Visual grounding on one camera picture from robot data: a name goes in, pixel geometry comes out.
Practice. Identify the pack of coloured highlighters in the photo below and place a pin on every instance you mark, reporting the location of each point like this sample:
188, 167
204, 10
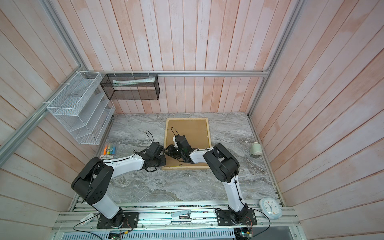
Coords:
109, 151

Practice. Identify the black wire mesh basket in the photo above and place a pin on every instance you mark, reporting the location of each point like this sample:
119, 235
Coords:
130, 94

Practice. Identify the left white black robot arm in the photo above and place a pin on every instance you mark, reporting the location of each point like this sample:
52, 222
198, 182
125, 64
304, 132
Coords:
93, 181

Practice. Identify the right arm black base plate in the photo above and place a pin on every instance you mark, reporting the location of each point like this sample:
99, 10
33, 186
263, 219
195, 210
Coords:
231, 218

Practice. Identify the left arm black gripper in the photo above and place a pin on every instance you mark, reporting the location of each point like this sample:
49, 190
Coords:
163, 161

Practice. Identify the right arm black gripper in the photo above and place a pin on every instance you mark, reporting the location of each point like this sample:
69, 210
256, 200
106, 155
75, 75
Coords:
170, 152

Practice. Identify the paper inside black basket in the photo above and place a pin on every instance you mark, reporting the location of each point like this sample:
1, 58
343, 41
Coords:
147, 82

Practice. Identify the white round clock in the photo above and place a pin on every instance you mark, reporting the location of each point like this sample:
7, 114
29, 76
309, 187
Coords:
271, 208

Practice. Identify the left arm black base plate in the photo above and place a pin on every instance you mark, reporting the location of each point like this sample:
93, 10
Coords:
121, 220

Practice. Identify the white wire mesh shelf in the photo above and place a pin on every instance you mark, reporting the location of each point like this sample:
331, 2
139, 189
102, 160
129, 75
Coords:
83, 110

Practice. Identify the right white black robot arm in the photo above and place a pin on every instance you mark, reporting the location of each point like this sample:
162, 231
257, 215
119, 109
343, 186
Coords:
224, 166

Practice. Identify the brown cardboard backing board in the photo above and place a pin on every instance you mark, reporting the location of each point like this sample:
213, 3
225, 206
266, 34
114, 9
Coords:
192, 132

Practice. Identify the light wooden picture frame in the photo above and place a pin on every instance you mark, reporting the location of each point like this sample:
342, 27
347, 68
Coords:
186, 168

